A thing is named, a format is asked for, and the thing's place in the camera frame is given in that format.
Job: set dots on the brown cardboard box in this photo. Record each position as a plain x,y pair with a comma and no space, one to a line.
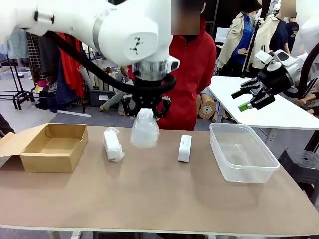
49,163

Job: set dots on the grey storage bin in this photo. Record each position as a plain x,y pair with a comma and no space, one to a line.
99,98

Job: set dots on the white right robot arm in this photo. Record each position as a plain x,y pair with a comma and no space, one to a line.
296,67

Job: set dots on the clothes pile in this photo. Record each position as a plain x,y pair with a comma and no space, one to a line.
54,99

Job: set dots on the white metal bar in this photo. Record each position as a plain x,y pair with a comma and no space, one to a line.
74,113

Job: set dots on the black tripod stand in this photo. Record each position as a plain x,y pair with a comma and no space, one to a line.
251,44

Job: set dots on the slanted grey paper roll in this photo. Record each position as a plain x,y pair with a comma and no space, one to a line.
85,77

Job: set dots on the person in navy t-shirt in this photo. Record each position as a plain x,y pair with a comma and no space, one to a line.
292,32

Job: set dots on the tall grey paper roll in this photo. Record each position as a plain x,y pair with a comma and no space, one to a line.
99,85

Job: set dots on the brown paper spool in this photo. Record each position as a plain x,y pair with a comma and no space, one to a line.
207,107

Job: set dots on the wide bubble-wrapped clock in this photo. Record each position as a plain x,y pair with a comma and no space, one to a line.
144,134

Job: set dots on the black clothes rack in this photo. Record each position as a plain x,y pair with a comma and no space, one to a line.
83,99

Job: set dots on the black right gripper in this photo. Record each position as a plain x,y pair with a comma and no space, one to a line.
276,81

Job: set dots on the white table frame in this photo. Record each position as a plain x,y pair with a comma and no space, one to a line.
76,235

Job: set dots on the narrow bubble-wrapped clock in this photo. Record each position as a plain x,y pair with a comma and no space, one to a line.
112,145

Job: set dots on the clear plastic container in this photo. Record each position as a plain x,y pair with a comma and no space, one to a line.
249,175

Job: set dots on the mannequin beige jacket blue shirt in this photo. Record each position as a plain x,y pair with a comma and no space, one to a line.
239,37

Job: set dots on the red hanging dress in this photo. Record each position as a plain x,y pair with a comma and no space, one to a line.
72,74

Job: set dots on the black hanging garment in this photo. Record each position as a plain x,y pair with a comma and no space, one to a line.
48,57

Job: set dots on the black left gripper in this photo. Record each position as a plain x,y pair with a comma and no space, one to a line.
147,100

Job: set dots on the black plastic stool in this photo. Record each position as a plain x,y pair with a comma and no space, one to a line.
301,166

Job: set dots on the lying bare mannequin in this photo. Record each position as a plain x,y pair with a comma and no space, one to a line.
309,100

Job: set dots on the light blue fleece jacket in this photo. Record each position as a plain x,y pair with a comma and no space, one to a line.
17,47

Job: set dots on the mannequin beige jacket navy shirt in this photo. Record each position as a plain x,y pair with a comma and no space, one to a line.
269,37

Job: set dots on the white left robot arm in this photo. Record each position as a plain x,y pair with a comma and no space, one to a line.
124,32

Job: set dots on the cream paper roll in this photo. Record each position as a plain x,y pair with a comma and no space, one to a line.
91,81

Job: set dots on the white table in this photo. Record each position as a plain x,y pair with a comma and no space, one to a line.
274,117

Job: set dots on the person in red jacket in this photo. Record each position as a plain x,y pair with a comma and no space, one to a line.
194,74

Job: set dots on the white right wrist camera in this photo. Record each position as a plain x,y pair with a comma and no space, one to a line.
263,56

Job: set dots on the unwrapped white clock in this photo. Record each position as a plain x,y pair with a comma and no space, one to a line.
185,149

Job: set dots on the white rectangular panel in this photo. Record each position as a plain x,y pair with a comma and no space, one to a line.
221,35

